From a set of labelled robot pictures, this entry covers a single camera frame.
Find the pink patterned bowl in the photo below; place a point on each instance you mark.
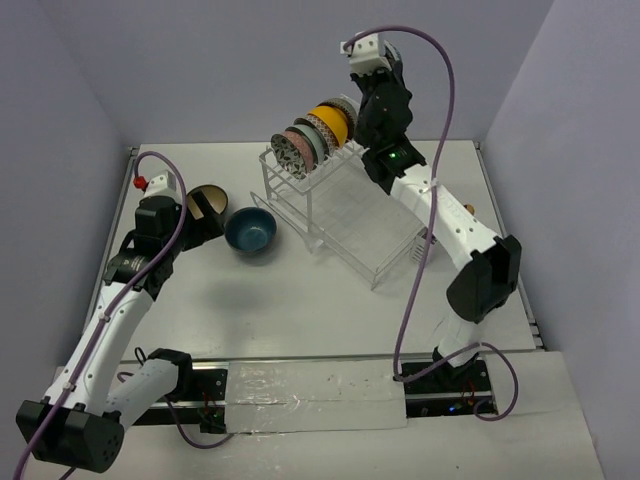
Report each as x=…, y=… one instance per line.
x=304, y=145

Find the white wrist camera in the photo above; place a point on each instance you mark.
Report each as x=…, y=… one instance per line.
x=366, y=56
x=164, y=184

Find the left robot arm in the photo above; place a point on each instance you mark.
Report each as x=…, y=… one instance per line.
x=80, y=422

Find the red patterned white bowl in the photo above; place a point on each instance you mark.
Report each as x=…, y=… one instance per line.
x=326, y=133

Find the beige bowl black rim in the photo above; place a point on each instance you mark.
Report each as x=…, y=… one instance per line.
x=214, y=194

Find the white slotted spatula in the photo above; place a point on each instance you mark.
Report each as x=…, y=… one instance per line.
x=418, y=247

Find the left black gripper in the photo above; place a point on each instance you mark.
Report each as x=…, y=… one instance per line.
x=195, y=228

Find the black mounting rail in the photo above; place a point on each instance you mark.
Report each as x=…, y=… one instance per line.
x=203, y=405

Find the white wire dish rack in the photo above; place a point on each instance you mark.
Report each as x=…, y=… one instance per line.
x=336, y=206

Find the dark blue ceramic bowl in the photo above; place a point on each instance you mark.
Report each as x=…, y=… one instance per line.
x=251, y=231

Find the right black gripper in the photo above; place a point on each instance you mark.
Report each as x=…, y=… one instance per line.
x=396, y=75

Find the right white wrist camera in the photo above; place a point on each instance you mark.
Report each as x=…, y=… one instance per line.
x=366, y=56

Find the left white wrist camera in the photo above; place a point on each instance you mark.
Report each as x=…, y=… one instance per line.
x=164, y=184

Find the leaf patterned bowl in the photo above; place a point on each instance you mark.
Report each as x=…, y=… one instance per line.
x=287, y=156

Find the light green ceramic bowl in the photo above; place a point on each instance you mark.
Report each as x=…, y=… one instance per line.
x=316, y=137

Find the clear taped plastic sheet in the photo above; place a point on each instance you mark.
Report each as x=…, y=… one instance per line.
x=311, y=396

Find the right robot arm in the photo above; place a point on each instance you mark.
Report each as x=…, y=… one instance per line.
x=487, y=265

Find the yellow bowl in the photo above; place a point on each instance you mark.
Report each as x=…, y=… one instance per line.
x=334, y=119

